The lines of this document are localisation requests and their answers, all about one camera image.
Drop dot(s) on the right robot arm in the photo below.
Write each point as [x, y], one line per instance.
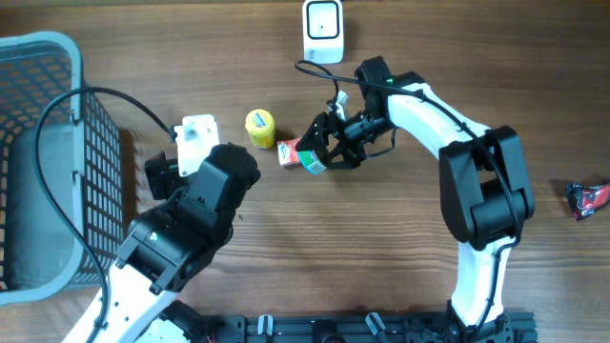
[484, 187]

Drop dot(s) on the round tin can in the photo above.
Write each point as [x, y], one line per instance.
[311, 162]

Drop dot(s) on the white barcode scanner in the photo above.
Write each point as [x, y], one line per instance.
[323, 31]

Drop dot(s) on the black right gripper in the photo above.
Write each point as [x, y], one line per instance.
[353, 153]

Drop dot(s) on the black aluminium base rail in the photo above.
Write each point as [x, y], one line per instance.
[410, 328]

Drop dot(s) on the black red hex wrench packet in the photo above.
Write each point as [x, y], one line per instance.
[584, 201]

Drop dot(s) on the red white snack packet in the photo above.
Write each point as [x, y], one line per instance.
[287, 153]

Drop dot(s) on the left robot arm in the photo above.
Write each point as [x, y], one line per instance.
[168, 246]

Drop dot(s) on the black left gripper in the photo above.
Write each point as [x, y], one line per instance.
[163, 175]

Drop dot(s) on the yellow mentos gum bottle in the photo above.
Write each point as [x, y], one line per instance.
[260, 125]

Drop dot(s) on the grey plastic shopping basket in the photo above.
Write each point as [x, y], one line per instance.
[80, 157]

